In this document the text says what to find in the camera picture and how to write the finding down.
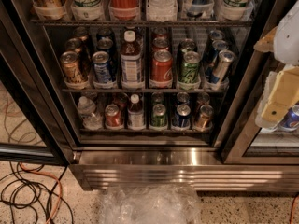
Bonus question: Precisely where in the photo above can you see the gold can middle rear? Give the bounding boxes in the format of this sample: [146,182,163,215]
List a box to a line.
[73,26,93,47]

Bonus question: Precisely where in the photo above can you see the red can bottom front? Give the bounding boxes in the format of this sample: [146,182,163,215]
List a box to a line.
[105,104,123,128]

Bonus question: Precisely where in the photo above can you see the slim blue can rear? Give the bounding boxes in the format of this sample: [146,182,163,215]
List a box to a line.
[205,30,225,54]

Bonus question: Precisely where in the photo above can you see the red coke can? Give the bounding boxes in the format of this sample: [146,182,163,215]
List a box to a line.
[151,37,169,52]
[152,27,168,39]
[151,49,173,82]

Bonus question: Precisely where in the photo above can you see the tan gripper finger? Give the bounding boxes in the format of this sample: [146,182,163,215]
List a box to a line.
[261,66,299,123]
[253,27,277,52]

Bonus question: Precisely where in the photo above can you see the clear water bottle top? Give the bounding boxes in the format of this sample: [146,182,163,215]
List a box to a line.
[147,0,177,17]

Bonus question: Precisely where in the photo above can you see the red coke can front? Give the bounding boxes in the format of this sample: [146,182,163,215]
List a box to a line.
[151,49,173,82]

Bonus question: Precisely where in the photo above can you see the green can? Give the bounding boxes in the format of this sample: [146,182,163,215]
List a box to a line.
[178,51,200,84]
[177,38,197,64]
[151,92,164,105]
[151,104,167,128]

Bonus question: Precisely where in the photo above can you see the orange extension cable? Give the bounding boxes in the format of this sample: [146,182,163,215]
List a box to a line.
[18,161,64,224]

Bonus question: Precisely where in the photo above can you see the blue pepsi can rear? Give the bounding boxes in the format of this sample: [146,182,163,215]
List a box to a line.
[96,27,115,41]

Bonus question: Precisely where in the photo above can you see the stainless fridge base grille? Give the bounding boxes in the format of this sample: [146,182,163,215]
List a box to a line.
[70,148,299,192]

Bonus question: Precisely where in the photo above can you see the slim silver blue can front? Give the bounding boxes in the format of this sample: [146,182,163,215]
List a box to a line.
[209,50,235,84]

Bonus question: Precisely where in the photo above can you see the blue pepsi can front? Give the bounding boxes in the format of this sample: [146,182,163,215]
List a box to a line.
[92,51,116,83]

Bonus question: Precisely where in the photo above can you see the green can middle front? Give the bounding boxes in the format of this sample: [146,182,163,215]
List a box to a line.
[178,51,200,84]

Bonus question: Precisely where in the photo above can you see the gold can middle front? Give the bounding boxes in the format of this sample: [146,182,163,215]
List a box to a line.
[60,50,87,83]

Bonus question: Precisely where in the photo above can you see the green can bottom front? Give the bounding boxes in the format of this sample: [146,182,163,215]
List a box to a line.
[151,104,167,128]

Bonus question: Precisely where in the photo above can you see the tea bottle middle shelf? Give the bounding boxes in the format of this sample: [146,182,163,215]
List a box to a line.
[121,30,143,83]

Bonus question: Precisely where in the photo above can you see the blue can bottom front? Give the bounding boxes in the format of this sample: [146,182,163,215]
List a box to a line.
[172,104,191,129]

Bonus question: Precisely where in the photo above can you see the clear water bottle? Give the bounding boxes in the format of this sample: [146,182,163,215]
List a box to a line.
[147,0,177,17]
[77,96,103,131]

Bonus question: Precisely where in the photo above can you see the blue can neighbouring fridge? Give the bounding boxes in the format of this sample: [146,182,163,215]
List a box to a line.
[279,105,299,132]

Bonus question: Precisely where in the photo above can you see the tea bottle bottom shelf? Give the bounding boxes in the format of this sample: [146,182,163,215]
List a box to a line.
[128,94,145,130]

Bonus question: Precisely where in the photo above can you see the red coke can rear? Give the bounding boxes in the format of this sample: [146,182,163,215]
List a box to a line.
[152,27,168,39]

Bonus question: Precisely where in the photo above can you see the blue pepsi can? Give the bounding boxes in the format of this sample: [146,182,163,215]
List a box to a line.
[92,51,116,83]
[96,27,115,41]
[96,38,117,60]

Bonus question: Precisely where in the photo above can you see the green can bottom rear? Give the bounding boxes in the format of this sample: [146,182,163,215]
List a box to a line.
[151,92,164,105]

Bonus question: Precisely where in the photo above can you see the orange soda can rear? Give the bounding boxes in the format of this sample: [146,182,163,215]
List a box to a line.
[196,92,210,109]

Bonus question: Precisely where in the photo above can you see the orange soda can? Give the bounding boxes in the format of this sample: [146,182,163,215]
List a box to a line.
[196,92,210,109]
[194,105,214,130]

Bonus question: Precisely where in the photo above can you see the clear plastic bag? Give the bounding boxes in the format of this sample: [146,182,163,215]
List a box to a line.
[99,184,201,224]

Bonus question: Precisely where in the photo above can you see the green can middle rear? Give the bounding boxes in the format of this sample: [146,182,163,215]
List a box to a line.
[177,38,197,64]

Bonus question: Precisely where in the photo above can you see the red can bottom rear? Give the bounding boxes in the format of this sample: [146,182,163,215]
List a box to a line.
[112,92,128,110]

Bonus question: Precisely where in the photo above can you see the orange cable right edge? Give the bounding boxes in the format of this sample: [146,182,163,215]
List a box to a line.
[289,194,299,224]

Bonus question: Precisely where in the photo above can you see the gold can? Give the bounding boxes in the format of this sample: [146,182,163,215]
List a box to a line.
[64,37,90,65]
[60,50,87,83]
[73,26,93,47]

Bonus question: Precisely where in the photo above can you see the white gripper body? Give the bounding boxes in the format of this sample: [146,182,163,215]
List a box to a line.
[255,65,299,129]

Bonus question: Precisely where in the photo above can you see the open glass fridge door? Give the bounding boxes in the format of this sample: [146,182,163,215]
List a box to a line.
[0,0,73,166]

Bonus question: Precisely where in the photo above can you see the tea bottle shelf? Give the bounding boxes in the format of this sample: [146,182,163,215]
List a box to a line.
[128,94,145,130]
[121,30,143,83]

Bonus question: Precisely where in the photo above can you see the blue can bottom rear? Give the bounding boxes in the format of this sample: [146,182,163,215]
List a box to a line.
[176,92,190,105]

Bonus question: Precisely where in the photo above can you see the orange soda can front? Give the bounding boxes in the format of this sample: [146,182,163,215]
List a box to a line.
[194,105,214,130]

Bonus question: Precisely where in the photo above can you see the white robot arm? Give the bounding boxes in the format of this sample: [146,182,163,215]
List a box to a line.
[254,0,299,129]

